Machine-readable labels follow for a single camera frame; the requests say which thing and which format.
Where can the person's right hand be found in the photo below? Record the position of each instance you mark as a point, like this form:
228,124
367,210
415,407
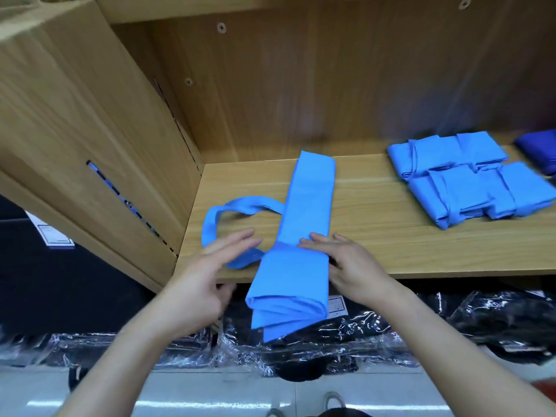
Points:
360,273

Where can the person's left hand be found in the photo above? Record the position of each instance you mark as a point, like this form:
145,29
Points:
195,295

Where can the wooden shelf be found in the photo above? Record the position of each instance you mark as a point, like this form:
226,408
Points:
391,230

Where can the light blue non-woven bag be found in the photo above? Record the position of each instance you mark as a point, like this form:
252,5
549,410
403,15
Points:
295,291
424,156
452,197
526,188
482,148

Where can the person's right forearm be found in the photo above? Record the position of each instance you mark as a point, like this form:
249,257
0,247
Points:
469,360

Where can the person's left forearm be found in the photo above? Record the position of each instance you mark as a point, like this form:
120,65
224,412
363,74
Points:
126,369

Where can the person's right shoe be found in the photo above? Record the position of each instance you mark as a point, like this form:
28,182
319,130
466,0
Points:
334,401

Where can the person's right leg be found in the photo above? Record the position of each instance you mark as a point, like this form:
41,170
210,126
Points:
346,413

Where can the white paper tag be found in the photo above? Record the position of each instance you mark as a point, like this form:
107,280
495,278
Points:
338,306

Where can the black wrapped bag with tag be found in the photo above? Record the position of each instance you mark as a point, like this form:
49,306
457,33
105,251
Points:
365,338

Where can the black plastic-wrapped bag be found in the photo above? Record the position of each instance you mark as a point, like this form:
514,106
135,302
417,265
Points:
87,350
504,317

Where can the white blue-edged label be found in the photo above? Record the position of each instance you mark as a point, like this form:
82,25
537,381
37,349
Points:
50,232

